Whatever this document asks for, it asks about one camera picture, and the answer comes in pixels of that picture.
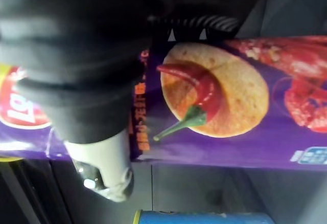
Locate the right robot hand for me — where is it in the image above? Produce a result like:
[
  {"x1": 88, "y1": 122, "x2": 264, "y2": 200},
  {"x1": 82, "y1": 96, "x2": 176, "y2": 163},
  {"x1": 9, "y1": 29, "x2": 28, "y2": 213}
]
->
[{"x1": 0, "y1": 0, "x2": 272, "y2": 203}]

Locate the purple chips can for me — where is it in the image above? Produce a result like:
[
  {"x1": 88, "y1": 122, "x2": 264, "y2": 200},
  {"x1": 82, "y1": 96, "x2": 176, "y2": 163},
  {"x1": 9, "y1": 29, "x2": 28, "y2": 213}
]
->
[{"x1": 0, "y1": 35, "x2": 327, "y2": 172}]

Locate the blue gum container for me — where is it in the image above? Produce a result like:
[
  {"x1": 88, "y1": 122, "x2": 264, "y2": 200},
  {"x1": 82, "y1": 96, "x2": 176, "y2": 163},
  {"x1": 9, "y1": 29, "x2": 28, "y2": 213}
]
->
[{"x1": 134, "y1": 209, "x2": 278, "y2": 224}]

